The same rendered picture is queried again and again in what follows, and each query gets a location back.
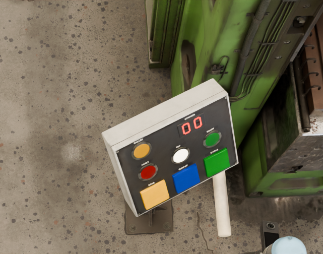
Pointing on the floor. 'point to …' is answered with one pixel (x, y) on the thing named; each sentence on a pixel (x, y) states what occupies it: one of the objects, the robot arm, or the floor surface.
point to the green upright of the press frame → (215, 40)
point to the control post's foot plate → (149, 220)
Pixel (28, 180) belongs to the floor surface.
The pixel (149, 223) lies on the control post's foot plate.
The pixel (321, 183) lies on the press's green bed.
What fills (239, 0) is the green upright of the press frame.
